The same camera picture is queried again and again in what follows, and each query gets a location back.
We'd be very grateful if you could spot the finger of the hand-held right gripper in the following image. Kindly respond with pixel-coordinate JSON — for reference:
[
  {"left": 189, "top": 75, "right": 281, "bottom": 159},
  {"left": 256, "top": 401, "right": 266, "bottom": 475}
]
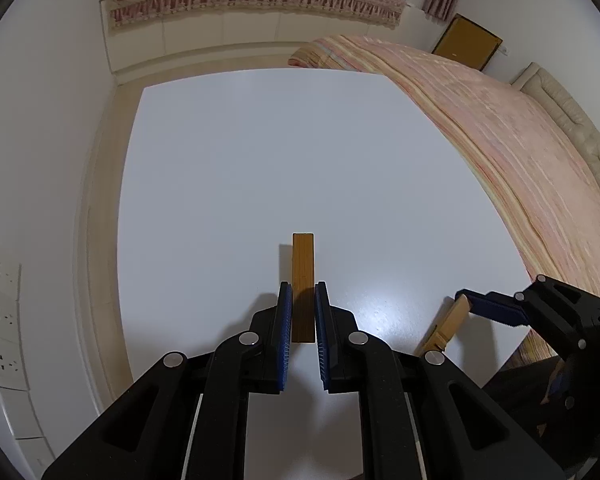
[{"left": 454, "top": 274, "right": 552, "bottom": 329}]

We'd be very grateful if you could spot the white window seat cabinet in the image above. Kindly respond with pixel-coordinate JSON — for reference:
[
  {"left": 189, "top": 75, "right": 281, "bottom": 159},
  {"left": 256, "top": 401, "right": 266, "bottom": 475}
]
[{"left": 98, "top": 0, "right": 407, "bottom": 87}]

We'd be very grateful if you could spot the brown board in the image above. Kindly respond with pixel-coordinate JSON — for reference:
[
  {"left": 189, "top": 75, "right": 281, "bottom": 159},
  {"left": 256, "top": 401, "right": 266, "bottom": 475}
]
[{"left": 431, "top": 13, "right": 504, "bottom": 72}]

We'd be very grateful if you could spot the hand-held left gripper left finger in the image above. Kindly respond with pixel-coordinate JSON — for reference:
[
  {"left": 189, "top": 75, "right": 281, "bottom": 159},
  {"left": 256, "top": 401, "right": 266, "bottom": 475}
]
[{"left": 40, "top": 281, "right": 294, "bottom": 480}]

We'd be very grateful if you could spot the striped pink blanket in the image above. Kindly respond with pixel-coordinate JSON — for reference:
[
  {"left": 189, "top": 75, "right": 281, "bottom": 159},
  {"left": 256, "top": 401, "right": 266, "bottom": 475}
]
[{"left": 287, "top": 33, "right": 600, "bottom": 362}]

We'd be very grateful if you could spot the cream padded headboard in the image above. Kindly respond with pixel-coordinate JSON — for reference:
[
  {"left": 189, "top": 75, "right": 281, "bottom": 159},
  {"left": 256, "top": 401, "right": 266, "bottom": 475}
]
[{"left": 510, "top": 62, "right": 600, "bottom": 237}]

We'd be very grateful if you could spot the wooden block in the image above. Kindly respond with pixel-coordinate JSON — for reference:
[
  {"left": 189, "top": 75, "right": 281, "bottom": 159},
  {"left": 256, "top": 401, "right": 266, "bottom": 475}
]
[
  {"left": 412, "top": 293, "right": 470, "bottom": 359},
  {"left": 291, "top": 232, "right": 315, "bottom": 345}
]

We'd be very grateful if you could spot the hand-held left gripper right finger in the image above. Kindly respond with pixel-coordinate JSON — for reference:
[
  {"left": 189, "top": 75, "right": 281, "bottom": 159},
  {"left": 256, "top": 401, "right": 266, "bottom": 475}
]
[{"left": 314, "top": 281, "right": 566, "bottom": 480}]

